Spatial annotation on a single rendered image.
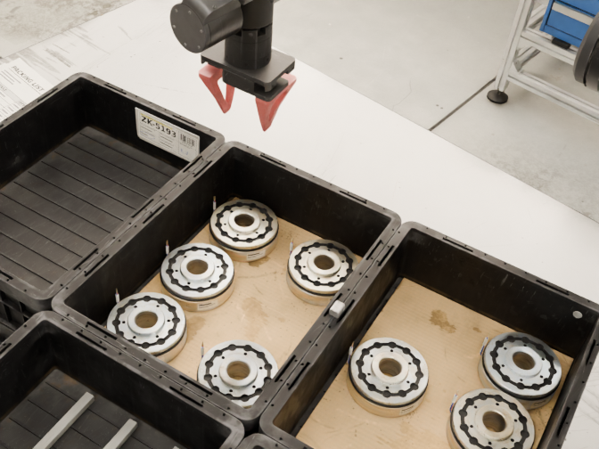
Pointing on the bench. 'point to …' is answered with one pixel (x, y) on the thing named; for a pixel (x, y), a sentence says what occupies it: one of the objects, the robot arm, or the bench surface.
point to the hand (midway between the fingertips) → (246, 115)
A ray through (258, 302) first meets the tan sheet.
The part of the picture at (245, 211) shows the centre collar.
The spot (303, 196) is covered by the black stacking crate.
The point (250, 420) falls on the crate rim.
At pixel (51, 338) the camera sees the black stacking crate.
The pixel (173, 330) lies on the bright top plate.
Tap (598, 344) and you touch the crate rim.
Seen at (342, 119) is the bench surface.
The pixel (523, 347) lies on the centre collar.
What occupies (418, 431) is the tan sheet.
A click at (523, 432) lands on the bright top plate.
